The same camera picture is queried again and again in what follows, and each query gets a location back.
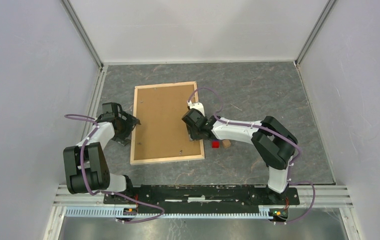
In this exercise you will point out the small wooden cube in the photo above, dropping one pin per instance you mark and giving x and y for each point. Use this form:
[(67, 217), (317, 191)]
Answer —
[(226, 143)]

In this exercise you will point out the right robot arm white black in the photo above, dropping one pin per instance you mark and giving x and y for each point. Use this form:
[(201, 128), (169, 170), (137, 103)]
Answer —
[(275, 144)]

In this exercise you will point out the brown cardboard backing board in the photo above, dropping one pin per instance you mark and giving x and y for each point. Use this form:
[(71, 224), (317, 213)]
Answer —
[(163, 122)]

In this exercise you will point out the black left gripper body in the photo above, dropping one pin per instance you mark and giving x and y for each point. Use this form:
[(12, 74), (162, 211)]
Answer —
[(126, 128)]

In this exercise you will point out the red and purple block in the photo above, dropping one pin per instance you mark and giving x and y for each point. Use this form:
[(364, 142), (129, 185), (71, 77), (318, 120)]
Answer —
[(215, 144)]

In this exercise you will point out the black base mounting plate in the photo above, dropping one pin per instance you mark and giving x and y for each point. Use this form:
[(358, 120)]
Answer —
[(203, 199)]

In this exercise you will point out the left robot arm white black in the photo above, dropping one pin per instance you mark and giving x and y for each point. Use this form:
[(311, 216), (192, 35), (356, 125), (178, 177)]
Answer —
[(85, 165)]

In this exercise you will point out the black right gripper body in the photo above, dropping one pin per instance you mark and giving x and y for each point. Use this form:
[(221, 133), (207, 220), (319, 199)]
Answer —
[(193, 134)]

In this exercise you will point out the light wooden picture frame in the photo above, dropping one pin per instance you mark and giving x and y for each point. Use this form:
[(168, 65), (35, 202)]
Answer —
[(166, 160)]

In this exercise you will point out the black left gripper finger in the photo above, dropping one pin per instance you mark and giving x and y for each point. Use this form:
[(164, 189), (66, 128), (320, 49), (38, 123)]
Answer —
[(129, 120), (124, 141)]

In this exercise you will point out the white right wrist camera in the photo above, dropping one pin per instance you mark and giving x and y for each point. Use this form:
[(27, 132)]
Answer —
[(197, 105)]

